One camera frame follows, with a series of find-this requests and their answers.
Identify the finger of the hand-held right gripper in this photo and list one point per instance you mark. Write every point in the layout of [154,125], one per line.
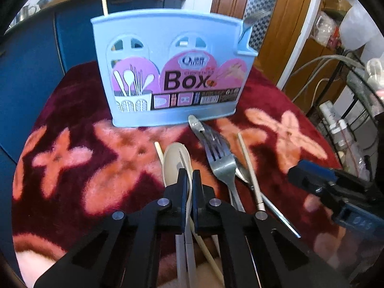
[312,175]

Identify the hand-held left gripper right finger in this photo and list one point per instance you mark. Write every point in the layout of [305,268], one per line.
[198,198]

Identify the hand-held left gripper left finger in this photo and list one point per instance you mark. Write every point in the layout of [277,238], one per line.
[180,198]

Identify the white plastic spoon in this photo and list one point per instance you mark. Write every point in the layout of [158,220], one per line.
[191,261]
[172,162]

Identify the metal fork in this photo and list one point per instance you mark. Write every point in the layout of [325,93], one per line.
[255,18]
[223,165]

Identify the slim metal utensil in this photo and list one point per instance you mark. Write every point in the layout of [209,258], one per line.
[282,217]

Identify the chopstick with metal cap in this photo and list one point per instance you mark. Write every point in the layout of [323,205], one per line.
[252,174]

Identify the light blue utensil holder box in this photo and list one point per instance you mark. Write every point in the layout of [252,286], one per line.
[210,27]

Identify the white power strip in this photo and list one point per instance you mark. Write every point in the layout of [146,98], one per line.
[337,126]

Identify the red floral blanket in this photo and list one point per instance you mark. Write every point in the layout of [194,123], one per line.
[75,171]

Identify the clear plastic bag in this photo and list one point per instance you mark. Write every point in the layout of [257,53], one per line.
[325,30]

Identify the white plastic bag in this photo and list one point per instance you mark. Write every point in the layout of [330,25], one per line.
[360,24]

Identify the wooden door with mosaic glass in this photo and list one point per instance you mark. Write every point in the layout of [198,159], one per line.
[234,6]

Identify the blue base cabinets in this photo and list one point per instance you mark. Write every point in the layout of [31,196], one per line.
[30,66]

